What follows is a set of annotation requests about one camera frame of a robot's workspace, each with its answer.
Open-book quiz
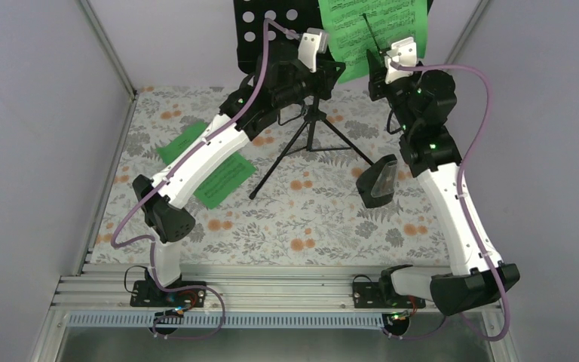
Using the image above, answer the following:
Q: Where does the floral patterned mat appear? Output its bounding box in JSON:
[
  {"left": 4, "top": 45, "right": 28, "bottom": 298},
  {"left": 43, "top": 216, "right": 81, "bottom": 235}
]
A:
[{"left": 90, "top": 87, "right": 449, "bottom": 266}]

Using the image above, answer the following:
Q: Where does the black music stand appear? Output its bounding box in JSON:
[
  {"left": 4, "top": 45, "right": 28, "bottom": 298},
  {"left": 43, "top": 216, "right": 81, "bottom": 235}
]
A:
[{"left": 219, "top": 1, "right": 375, "bottom": 199}]

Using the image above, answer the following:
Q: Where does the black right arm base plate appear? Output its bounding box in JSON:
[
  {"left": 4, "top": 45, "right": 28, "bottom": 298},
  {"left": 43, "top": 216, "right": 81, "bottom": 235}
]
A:
[{"left": 352, "top": 280, "right": 427, "bottom": 309}]

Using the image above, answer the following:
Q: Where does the aluminium rail frame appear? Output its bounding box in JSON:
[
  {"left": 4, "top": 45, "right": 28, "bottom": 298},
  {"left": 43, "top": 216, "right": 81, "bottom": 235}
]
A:
[{"left": 52, "top": 263, "right": 501, "bottom": 313}]

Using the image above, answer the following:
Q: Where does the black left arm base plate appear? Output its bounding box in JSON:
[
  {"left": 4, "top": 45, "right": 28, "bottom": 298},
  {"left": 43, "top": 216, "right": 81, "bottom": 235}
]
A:
[{"left": 130, "top": 280, "right": 207, "bottom": 308}]

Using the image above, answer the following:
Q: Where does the grey slotted cable duct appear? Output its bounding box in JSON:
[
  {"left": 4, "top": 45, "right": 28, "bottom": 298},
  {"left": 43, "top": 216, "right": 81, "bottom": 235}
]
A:
[{"left": 65, "top": 311, "right": 384, "bottom": 330}]

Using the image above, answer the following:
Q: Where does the black metronome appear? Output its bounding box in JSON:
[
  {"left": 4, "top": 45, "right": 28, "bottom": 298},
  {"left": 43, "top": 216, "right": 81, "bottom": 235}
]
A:
[{"left": 356, "top": 154, "right": 397, "bottom": 209}]

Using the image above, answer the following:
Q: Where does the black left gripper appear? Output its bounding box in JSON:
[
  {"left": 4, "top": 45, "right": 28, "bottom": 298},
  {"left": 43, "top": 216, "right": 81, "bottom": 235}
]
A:
[{"left": 274, "top": 59, "right": 345, "bottom": 110}]

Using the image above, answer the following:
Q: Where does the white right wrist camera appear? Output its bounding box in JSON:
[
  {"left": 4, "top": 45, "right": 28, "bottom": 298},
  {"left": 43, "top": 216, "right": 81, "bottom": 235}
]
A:
[{"left": 384, "top": 36, "right": 418, "bottom": 84}]

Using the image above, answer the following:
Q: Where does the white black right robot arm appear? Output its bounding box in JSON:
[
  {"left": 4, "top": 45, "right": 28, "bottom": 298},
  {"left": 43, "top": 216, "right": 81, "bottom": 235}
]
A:
[{"left": 366, "top": 46, "right": 520, "bottom": 316}]

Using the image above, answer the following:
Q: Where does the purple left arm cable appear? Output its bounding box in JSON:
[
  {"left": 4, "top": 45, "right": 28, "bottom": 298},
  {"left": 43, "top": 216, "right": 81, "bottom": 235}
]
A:
[{"left": 110, "top": 17, "right": 303, "bottom": 342}]

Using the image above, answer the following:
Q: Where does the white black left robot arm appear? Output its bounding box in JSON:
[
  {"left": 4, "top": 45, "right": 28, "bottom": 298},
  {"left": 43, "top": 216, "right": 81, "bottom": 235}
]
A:
[{"left": 133, "top": 44, "right": 345, "bottom": 305}]

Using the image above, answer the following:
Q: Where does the green sheet music page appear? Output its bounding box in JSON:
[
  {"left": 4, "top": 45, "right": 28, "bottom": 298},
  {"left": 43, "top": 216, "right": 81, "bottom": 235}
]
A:
[
  {"left": 157, "top": 121, "right": 256, "bottom": 210},
  {"left": 318, "top": 0, "right": 429, "bottom": 84}
]

